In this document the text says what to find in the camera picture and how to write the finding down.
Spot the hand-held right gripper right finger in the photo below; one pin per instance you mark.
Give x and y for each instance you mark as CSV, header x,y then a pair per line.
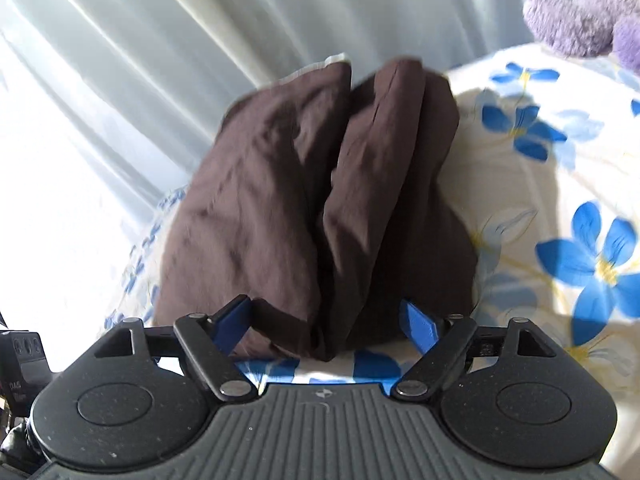
x,y
419,324

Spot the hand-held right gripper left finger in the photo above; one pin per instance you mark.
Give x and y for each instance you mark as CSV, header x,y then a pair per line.
x,y
231,319

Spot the dark brown pants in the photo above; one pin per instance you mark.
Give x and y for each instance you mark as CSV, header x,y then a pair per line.
x,y
280,200

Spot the blue floral bed sheet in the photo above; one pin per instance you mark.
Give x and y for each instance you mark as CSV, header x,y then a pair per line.
x,y
525,185

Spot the purple plush toy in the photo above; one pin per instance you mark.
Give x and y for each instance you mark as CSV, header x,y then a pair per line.
x,y
575,15

